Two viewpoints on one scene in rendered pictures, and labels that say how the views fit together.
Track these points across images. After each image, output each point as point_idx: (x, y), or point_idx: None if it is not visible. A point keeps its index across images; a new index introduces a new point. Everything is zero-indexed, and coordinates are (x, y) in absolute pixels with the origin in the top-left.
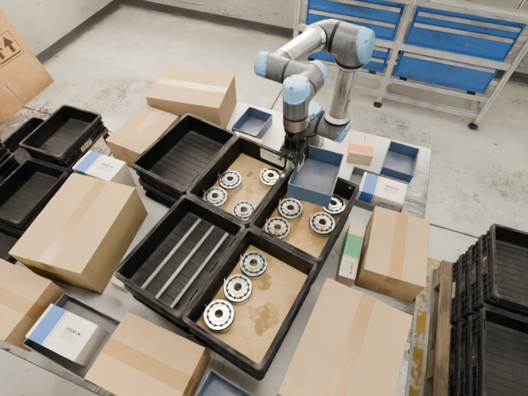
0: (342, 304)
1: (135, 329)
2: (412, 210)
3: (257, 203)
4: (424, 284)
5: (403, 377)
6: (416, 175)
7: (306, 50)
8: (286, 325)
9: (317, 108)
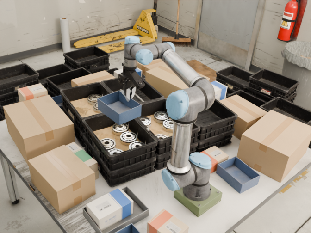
0: (56, 122)
1: None
2: (81, 230)
3: None
4: (29, 161)
5: (9, 157)
6: None
7: (174, 66)
8: (66, 101)
9: (195, 159)
